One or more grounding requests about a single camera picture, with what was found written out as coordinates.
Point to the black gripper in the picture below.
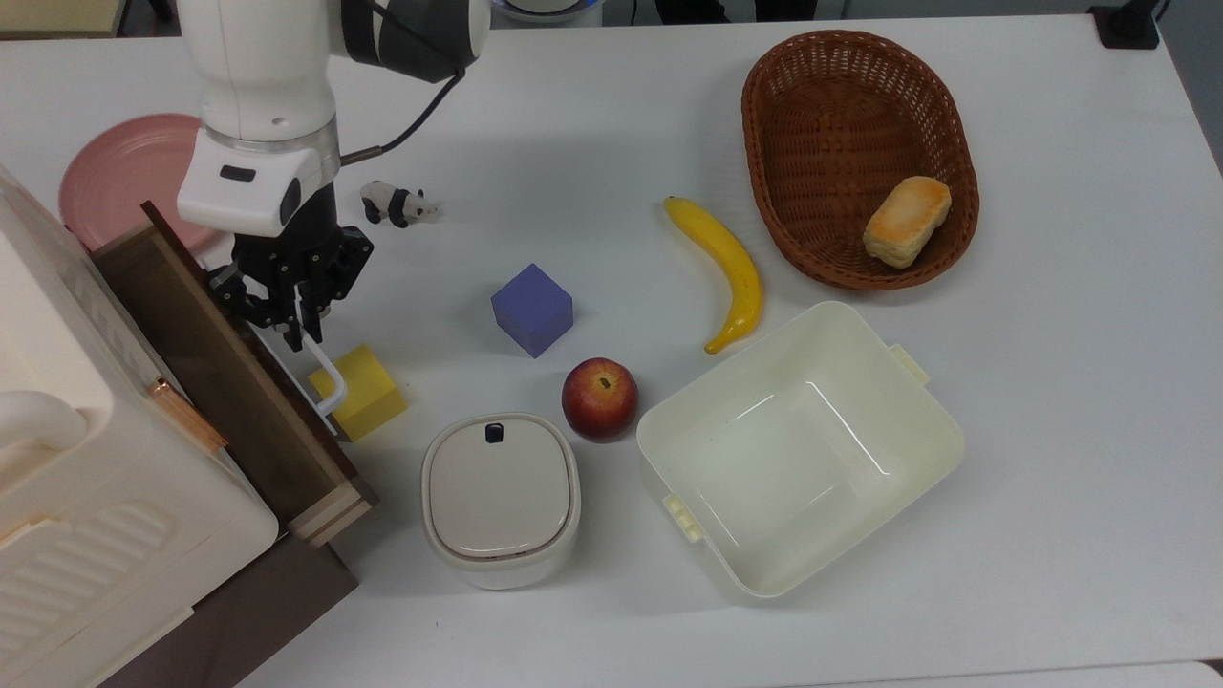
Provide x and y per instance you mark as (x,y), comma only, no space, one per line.
(291,258)

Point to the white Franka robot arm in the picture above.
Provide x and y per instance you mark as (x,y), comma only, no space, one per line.
(268,76)

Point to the dark brown drawer housing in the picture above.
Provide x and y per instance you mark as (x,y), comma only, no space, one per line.
(248,621)

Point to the panda figurine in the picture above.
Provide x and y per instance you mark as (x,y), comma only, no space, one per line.
(392,203)

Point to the yellow foam cube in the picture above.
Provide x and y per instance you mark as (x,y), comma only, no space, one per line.
(373,397)

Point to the pink plate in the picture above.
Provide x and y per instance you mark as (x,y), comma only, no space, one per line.
(115,182)

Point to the purple foam cube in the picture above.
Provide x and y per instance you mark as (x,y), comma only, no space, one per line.
(530,311)

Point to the cream toy cabinet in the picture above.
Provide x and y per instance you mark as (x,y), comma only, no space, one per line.
(96,478)

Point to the small cream lidded bin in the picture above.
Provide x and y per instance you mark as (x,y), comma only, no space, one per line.
(499,492)

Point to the red apple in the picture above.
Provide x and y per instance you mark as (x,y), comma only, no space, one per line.
(599,399)

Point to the tan wooden furniture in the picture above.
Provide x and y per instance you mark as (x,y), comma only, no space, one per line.
(57,14)

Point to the yellow banana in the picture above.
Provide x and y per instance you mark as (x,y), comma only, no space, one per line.
(731,258)

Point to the cream plastic tub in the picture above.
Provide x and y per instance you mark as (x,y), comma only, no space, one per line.
(803,449)

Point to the brown wicker basket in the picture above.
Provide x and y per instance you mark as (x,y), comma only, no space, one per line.
(831,124)

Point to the toasted bread loaf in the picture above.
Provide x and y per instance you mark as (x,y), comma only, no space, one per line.
(906,222)

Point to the black stand base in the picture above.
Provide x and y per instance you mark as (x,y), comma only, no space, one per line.
(1127,29)

